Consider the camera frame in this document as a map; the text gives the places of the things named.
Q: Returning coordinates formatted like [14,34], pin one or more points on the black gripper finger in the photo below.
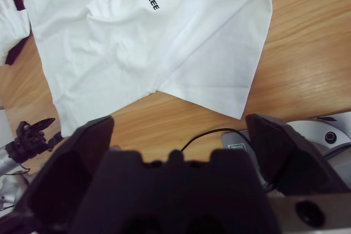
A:
[285,160]

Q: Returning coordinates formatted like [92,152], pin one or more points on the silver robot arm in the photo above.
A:
[6,162]

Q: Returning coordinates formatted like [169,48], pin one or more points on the white t-shirt with black print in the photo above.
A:
[123,53]

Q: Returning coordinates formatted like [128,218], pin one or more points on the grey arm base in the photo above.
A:
[318,130]

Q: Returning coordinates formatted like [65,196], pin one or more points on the folded white t-shirt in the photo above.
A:
[11,25]

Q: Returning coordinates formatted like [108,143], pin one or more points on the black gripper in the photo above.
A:
[27,146]

